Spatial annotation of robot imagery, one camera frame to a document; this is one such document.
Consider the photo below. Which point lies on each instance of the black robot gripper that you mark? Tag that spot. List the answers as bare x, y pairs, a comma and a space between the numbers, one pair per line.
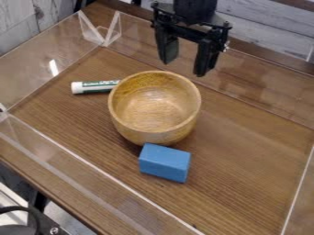
195, 21

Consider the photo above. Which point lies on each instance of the blue rectangular block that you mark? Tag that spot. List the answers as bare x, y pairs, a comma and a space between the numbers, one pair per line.
165, 162

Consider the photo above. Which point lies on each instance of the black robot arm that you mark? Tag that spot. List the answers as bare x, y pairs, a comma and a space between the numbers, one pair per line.
192, 20

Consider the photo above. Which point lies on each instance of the brown wooden bowl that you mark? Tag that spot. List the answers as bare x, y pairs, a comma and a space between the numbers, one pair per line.
154, 107

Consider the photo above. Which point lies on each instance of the white green marker tube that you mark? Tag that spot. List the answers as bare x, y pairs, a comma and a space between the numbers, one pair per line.
93, 87

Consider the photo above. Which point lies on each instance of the clear acrylic corner bracket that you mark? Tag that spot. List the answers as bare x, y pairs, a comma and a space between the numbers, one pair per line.
101, 35

